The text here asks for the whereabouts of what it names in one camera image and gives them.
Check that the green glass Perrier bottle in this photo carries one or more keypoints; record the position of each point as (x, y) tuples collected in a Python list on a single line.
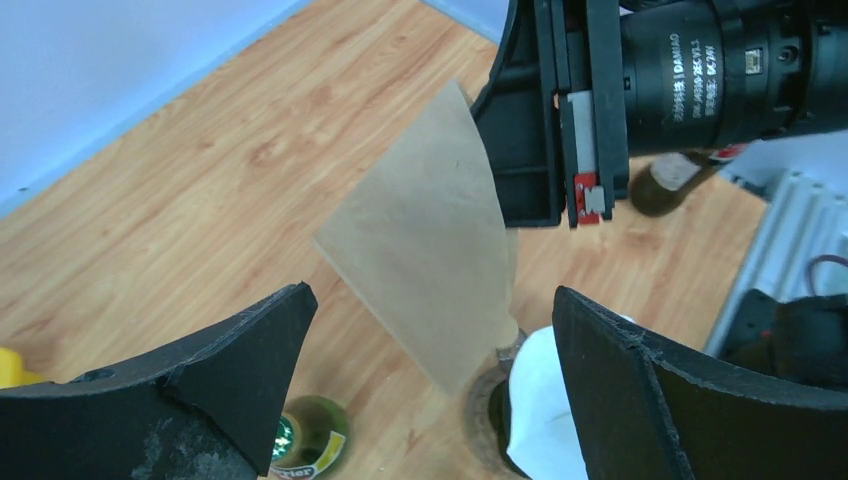
[(312, 439)]

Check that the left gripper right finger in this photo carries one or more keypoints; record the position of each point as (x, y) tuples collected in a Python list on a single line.
[(647, 407)]

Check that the white paper coffee filter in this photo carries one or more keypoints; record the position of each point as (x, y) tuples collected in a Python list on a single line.
[(543, 441)]

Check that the red capped soda bottle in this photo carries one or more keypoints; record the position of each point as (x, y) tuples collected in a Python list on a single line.
[(663, 185)]

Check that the brown paper coffee filter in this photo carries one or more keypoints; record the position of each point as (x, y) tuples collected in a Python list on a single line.
[(422, 242)]

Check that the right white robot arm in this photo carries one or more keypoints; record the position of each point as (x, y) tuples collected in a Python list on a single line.
[(709, 74)]

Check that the yellow plastic fruit tray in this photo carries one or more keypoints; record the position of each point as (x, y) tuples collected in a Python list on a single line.
[(13, 370)]

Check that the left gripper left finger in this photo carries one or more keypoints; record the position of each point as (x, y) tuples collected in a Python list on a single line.
[(205, 406)]

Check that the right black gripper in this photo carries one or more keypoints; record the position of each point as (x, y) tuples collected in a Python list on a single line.
[(573, 49)]

